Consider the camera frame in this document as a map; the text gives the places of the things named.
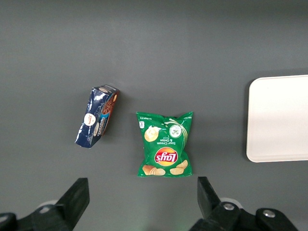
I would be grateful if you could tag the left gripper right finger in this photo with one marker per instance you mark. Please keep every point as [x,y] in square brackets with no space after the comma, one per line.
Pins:
[214,211]

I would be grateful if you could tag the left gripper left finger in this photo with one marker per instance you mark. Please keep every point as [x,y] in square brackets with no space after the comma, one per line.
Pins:
[72,202]

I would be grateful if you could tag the white plastic tray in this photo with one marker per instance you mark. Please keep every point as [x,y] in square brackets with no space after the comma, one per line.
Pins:
[276,120]

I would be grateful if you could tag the blue chocolate cookie box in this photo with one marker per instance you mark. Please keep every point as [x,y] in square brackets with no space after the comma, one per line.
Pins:
[91,120]

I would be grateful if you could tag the green Lays chips bag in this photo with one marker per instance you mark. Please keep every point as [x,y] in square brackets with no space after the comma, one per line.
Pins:
[163,144]

